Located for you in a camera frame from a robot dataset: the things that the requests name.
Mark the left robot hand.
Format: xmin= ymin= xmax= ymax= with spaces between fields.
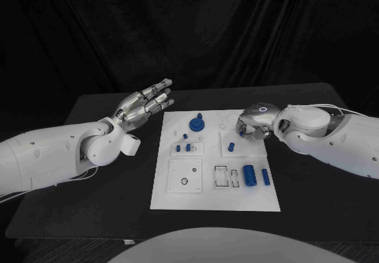
xmin=109 ymin=78 xmax=176 ymax=133

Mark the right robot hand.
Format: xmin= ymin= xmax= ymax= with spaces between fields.
xmin=235 ymin=102 xmax=281 ymax=140

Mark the white task board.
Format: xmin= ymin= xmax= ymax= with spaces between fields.
xmin=150 ymin=109 xmax=281 ymax=212

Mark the blue gear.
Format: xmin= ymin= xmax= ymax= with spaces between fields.
xmin=189 ymin=117 xmax=206 ymax=132

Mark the thick blue cylinder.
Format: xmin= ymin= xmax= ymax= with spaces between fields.
xmin=242 ymin=164 xmax=256 ymax=187

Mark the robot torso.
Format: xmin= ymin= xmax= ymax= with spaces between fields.
xmin=107 ymin=227 xmax=359 ymax=263

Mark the white cable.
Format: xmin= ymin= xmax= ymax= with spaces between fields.
xmin=285 ymin=104 xmax=369 ymax=117
xmin=0 ymin=165 xmax=99 ymax=203

